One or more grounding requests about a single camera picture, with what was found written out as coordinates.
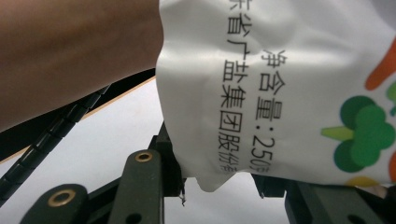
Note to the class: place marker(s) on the white bag with vegetable print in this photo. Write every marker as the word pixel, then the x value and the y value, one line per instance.
pixel 295 93

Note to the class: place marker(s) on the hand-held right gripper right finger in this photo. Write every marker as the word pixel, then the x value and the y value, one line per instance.
pixel 271 188

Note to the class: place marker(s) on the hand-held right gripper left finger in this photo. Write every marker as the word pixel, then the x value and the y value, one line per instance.
pixel 171 177

